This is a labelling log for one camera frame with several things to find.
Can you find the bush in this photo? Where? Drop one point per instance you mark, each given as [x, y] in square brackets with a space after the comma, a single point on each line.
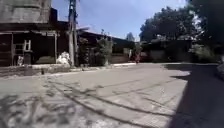
[100, 50]

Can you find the person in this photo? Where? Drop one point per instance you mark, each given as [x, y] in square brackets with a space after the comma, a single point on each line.
[138, 56]

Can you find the grey concrete road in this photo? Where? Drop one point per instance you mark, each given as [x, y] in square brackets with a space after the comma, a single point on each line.
[110, 96]

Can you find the utility pole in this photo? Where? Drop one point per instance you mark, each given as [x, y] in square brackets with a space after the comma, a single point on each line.
[71, 33]

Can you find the low dark building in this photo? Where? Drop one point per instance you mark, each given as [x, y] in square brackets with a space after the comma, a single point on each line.
[166, 50]

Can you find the large dark trees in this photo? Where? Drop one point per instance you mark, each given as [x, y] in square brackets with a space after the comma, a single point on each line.
[186, 23]

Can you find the dark building with porch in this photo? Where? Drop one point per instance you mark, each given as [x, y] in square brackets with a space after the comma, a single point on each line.
[30, 36]

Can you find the low concrete wall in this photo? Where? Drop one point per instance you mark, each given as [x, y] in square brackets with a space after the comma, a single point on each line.
[36, 69]

